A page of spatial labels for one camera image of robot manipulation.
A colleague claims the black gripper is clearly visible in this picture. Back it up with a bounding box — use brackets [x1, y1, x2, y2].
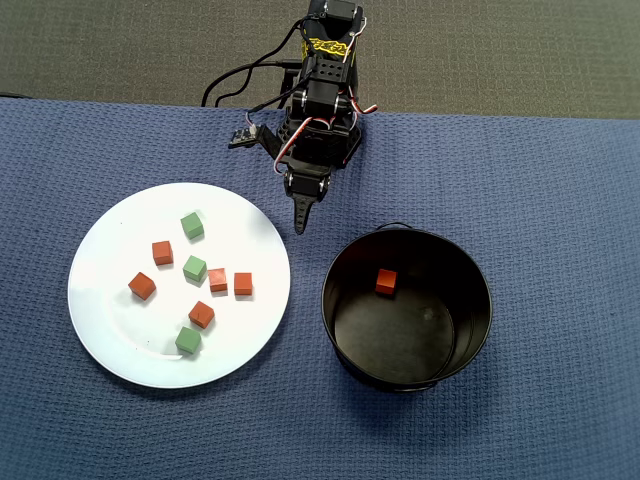
[275, 115, 363, 236]

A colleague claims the red cube with black mark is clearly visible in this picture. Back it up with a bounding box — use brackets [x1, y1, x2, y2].
[188, 300, 216, 330]

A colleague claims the white round plate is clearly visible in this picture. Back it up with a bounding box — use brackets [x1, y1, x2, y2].
[67, 182, 292, 390]

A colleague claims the green cube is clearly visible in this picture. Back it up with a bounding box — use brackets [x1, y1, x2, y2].
[182, 254, 208, 284]
[174, 326, 203, 356]
[179, 211, 206, 241]

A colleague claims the black metal bucket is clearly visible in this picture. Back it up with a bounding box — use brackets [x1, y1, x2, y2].
[320, 221, 494, 393]

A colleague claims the blue woven cloth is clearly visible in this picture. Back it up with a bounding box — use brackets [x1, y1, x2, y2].
[0, 94, 640, 480]

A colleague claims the white red servo wire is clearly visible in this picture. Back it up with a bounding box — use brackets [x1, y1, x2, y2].
[273, 115, 334, 176]

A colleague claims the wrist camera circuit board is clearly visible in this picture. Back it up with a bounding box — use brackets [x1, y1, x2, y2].
[228, 124, 279, 156]

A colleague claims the black cable with plug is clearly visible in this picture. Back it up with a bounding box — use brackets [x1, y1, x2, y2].
[201, 58, 302, 108]

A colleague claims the black camera cable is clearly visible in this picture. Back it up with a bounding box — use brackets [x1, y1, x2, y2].
[214, 14, 311, 114]

